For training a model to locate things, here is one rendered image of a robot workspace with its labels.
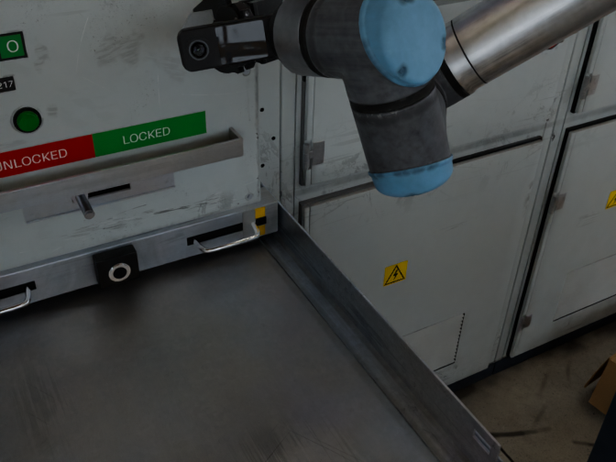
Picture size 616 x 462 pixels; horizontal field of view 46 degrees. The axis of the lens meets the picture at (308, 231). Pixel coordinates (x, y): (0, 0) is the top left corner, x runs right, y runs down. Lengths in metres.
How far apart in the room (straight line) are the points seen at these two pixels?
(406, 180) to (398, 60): 0.14
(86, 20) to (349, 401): 0.57
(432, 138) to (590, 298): 1.59
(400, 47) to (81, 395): 0.59
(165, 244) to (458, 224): 0.77
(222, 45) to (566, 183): 1.20
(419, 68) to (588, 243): 1.44
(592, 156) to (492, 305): 0.45
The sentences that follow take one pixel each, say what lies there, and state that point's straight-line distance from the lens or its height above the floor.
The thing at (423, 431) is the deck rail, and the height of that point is 0.85.
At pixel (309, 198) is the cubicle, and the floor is 0.80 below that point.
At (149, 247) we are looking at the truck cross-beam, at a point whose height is 0.91.
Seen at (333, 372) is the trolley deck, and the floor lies 0.85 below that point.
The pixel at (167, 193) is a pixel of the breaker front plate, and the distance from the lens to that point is 1.08.
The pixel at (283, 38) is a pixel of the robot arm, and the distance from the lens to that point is 0.78.
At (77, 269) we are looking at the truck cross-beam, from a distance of 1.09.
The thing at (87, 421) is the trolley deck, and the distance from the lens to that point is 0.95.
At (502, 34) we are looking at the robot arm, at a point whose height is 1.28.
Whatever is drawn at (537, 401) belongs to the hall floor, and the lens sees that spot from 2.19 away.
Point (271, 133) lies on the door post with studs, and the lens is 1.28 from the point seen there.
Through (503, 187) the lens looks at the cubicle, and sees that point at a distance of 1.70.
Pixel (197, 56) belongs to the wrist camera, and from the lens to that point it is 0.81.
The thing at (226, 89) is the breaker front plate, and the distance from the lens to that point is 1.04.
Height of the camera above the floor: 1.56
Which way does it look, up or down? 36 degrees down
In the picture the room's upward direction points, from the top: 2 degrees clockwise
